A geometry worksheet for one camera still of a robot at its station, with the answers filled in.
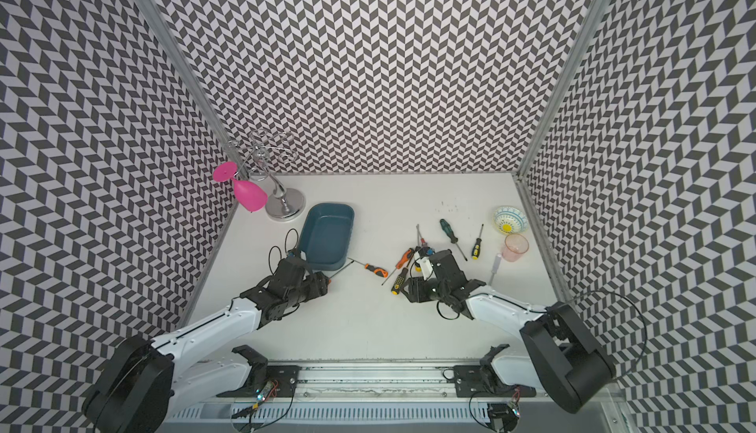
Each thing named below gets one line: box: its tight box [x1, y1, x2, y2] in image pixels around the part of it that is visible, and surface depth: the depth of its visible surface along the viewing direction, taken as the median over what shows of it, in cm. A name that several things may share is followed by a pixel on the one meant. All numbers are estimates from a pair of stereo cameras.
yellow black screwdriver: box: [390, 252, 415, 297], surface depth 91 cm
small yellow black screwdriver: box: [471, 223, 485, 261], surface depth 97 cm
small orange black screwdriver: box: [347, 256, 389, 279], surface depth 93 cm
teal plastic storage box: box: [300, 202, 355, 271], surface depth 102 cm
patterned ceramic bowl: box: [493, 205, 529, 235], surface depth 104 cm
